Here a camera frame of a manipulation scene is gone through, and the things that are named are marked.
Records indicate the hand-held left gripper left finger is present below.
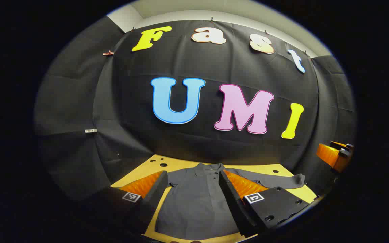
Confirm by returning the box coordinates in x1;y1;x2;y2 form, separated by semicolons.
80;170;169;235

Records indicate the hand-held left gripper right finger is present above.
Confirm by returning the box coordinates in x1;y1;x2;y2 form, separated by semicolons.
218;170;310;238

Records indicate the grey collared shirt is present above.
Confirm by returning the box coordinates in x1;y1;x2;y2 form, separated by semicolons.
155;163;306;241

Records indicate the black backdrop cloth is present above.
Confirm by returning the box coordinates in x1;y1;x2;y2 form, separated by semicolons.
34;15;355;203

